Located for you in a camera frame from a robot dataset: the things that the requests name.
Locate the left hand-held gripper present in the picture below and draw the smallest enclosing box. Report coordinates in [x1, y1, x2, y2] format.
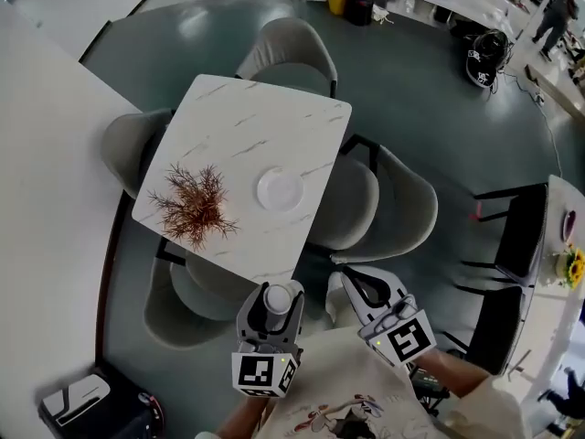
[231, 280, 305, 400]

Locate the plate with purple food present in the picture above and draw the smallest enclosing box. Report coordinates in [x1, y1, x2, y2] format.
[560, 208, 578, 237]

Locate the grey upholstered chair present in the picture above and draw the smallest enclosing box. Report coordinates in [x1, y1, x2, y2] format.
[235, 16, 339, 99]
[144, 244, 261, 349]
[100, 107, 177, 199]
[304, 134, 439, 264]

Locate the person's left forearm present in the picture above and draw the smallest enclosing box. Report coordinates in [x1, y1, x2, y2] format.
[214, 395, 271, 439]

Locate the black helmet with cables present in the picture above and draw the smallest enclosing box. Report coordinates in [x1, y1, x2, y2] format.
[464, 29, 516, 91]

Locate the sunflower vase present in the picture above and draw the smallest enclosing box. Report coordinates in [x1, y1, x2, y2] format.
[555, 244, 585, 290]

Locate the person's cream printed shirt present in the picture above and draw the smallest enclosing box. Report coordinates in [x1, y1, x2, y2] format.
[196, 327, 531, 439]

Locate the black equipment case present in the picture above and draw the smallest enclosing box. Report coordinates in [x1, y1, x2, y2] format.
[36, 368, 165, 439]

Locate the dried brown plant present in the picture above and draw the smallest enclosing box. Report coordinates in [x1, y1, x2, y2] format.
[146, 162, 241, 252]

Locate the black equipment stand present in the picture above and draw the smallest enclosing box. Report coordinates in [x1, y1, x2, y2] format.
[409, 363, 452, 418]

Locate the person's right forearm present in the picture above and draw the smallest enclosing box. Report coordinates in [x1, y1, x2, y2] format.
[413, 348, 493, 400]

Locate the person's right white shoe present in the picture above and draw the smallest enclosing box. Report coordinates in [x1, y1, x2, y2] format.
[324, 271, 362, 328]

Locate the black bin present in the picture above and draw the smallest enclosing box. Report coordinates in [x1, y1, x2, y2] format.
[343, 0, 379, 27]

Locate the white saucer plate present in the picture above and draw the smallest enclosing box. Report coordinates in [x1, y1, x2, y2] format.
[256, 166, 305, 212]

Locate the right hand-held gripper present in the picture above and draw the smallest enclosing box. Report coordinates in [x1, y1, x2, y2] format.
[340, 265, 437, 368]

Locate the white marble dining table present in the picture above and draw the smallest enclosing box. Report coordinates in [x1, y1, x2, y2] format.
[131, 73, 353, 287]

